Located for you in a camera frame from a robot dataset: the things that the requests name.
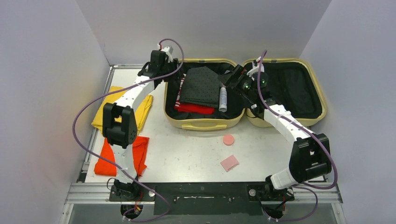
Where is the white spray bottle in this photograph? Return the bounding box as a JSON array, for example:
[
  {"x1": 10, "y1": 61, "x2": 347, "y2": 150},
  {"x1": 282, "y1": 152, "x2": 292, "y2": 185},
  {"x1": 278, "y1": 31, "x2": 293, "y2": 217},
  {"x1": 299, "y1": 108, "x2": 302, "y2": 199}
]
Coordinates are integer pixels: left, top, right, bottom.
[{"x1": 219, "y1": 86, "x2": 227, "y2": 112}]

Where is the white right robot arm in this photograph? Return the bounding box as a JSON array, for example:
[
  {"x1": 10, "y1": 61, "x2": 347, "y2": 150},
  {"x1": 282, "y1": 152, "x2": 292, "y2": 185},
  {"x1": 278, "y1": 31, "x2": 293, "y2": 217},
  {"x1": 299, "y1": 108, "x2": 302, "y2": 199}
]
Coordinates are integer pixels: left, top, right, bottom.
[{"x1": 219, "y1": 65, "x2": 332, "y2": 201}]

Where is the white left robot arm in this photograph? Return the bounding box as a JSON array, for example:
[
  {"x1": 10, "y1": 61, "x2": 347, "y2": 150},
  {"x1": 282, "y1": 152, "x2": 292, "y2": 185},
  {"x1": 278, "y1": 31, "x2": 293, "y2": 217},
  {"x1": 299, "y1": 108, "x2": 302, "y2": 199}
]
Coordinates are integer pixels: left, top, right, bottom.
[{"x1": 102, "y1": 46, "x2": 180, "y2": 201}]

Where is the round pink soap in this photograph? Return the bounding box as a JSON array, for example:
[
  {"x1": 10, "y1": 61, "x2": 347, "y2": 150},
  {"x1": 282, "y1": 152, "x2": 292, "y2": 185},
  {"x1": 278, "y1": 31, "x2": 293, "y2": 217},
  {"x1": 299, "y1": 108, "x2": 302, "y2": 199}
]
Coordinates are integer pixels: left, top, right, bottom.
[{"x1": 222, "y1": 134, "x2": 235, "y2": 146}]

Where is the yellow t-shirt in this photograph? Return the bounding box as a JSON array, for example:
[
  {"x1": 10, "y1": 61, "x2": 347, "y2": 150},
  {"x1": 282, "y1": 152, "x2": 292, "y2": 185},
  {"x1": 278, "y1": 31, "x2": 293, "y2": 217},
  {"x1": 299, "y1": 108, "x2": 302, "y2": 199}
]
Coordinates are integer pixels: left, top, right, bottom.
[{"x1": 91, "y1": 91, "x2": 154, "y2": 135}]

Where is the dark grey dotted cloth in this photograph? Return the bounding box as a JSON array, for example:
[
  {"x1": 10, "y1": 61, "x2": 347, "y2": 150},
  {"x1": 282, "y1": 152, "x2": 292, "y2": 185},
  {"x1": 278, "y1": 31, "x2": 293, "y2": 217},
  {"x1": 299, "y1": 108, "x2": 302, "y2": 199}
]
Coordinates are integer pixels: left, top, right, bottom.
[{"x1": 179, "y1": 67, "x2": 220, "y2": 108}]

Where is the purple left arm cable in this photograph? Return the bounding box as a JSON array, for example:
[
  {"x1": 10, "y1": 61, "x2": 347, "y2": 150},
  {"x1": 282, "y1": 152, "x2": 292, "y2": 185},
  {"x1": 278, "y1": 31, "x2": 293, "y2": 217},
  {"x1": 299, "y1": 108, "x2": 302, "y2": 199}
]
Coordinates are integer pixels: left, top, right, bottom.
[{"x1": 72, "y1": 38, "x2": 185, "y2": 223}]

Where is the pink square sponge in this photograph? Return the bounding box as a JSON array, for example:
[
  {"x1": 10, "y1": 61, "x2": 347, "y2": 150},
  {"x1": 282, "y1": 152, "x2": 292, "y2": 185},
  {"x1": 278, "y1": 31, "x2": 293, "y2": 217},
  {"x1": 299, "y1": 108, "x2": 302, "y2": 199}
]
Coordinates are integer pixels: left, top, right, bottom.
[{"x1": 220, "y1": 155, "x2": 239, "y2": 172}]

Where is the orange folded t-shirt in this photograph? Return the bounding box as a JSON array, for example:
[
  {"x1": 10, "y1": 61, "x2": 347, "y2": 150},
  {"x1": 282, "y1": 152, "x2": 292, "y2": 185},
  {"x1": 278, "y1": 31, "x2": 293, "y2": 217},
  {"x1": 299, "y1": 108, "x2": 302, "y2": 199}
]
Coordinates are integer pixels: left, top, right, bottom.
[{"x1": 93, "y1": 136, "x2": 150, "y2": 177}]

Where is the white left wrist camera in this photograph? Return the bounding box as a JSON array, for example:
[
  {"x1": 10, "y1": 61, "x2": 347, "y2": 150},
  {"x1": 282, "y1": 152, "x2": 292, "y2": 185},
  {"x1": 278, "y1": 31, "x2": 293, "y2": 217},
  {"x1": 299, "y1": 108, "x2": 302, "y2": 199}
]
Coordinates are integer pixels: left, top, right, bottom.
[{"x1": 157, "y1": 44, "x2": 173, "y2": 63}]

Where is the red printed t-shirt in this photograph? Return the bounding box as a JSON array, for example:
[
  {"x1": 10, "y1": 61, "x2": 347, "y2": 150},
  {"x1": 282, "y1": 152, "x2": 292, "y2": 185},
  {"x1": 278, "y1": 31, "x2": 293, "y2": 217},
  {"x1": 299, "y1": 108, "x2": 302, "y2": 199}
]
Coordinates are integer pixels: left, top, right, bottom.
[{"x1": 174, "y1": 77, "x2": 215, "y2": 115}]

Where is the yellow open suitcase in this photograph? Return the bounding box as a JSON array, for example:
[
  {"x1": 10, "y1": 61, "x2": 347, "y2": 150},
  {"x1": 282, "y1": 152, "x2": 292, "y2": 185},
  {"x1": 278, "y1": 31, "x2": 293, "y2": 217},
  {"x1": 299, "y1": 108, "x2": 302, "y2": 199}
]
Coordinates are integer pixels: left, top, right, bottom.
[{"x1": 164, "y1": 58, "x2": 327, "y2": 131}]

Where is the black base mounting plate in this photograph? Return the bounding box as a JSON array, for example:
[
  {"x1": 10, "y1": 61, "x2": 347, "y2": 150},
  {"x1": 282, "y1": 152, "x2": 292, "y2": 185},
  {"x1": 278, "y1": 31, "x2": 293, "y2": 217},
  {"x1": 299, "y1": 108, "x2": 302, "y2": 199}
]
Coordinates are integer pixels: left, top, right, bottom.
[{"x1": 114, "y1": 182, "x2": 295, "y2": 219}]

